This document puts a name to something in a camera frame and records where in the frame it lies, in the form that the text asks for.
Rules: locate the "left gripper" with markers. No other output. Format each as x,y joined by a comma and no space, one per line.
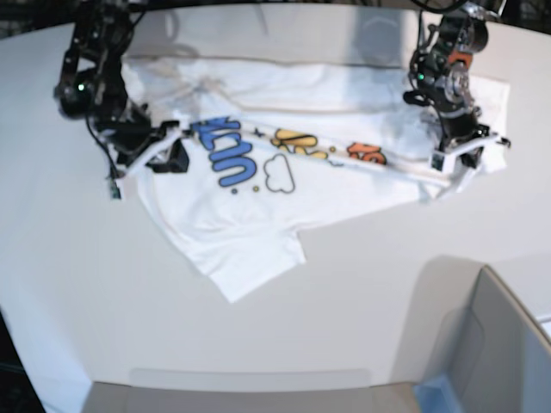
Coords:
463,140

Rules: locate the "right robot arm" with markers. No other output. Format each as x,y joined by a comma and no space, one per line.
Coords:
91,88

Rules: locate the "white printed t-shirt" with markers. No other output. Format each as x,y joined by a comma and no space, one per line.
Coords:
275,150

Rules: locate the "grey cardboard box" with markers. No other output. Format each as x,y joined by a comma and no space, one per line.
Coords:
490,355

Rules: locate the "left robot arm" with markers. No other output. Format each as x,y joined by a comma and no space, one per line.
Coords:
448,38

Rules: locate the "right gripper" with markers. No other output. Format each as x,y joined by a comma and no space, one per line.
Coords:
130,141

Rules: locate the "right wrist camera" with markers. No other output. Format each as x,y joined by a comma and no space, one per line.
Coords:
113,189

